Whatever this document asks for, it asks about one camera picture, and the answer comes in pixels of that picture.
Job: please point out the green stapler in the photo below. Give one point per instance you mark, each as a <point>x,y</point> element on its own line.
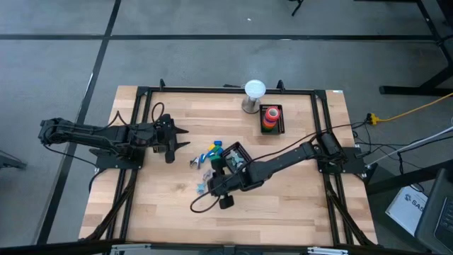
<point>214,158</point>

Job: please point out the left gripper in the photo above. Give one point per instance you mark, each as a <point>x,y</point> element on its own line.
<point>166,138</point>

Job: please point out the blue clip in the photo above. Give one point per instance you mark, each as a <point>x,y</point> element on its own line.
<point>211,154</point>

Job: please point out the black stand foot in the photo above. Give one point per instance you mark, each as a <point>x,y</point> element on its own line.
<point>10,163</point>

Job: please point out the black desk leg frame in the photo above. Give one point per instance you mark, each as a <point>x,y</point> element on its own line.
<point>417,90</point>

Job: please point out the black aluminium table frame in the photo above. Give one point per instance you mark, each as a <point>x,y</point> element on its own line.
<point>198,90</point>

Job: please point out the black tripod foot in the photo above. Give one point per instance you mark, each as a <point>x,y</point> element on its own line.
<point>297,7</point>

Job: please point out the grey laptop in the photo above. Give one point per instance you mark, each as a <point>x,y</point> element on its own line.
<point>435,219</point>

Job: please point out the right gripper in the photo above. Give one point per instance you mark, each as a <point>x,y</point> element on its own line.
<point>230,182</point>

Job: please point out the black desk beam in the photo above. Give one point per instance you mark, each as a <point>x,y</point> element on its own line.
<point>407,178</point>

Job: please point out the black slotted plastic basket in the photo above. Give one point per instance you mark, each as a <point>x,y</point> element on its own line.
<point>282,124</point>
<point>244,148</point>

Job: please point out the red tape roll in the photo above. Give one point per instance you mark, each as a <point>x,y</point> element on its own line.
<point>267,113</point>

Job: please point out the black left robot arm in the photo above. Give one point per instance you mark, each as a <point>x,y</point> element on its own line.
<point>88,134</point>

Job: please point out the pink tape roll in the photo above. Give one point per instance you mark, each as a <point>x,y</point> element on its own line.
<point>265,123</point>

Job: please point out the orange tape roll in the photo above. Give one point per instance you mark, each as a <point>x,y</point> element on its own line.
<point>267,125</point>

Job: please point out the yellow stapler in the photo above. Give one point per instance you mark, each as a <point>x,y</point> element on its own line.
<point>211,147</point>

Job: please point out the silver aluminium bracket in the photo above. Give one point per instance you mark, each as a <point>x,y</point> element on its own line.
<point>131,249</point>
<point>327,251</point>

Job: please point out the green tape roll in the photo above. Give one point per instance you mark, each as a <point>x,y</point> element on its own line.
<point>266,129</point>

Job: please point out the black staple remover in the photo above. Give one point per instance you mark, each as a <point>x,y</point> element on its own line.
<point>194,163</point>

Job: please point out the purple tape roll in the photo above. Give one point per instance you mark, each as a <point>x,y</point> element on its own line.
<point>266,120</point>

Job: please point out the white printed box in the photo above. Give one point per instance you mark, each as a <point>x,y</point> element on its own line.
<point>403,212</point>

